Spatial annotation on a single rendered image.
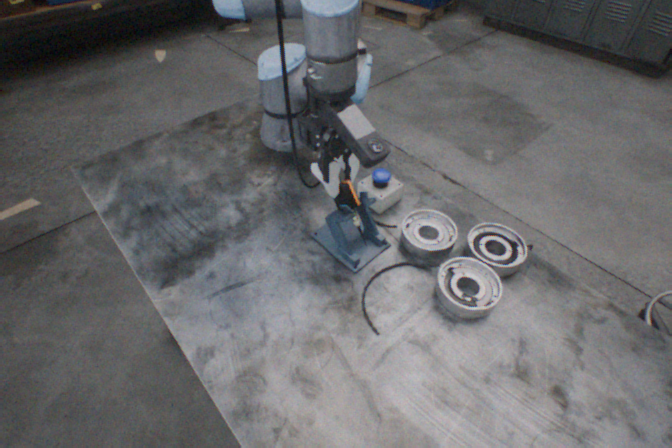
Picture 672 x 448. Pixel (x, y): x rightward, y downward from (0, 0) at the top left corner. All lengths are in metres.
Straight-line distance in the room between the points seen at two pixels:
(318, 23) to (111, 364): 1.45
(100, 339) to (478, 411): 1.44
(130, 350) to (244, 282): 1.03
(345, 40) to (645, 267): 1.88
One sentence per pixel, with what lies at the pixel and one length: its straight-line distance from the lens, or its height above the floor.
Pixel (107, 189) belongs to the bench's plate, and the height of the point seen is 0.80.
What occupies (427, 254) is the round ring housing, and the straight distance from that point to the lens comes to 0.75.
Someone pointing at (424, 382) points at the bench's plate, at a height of 0.80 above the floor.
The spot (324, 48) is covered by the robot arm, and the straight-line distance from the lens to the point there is 0.55.
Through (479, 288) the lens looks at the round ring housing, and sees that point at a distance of 0.73.
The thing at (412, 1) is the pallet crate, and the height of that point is 0.18.
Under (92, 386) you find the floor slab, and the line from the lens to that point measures 1.71.
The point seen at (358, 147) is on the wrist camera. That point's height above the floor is 1.06.
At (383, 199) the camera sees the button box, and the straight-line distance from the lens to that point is 0.81.
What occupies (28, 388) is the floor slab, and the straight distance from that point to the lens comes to 1.83.
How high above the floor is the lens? 1.40
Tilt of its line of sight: 43 degrees down
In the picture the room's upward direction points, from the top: straight up
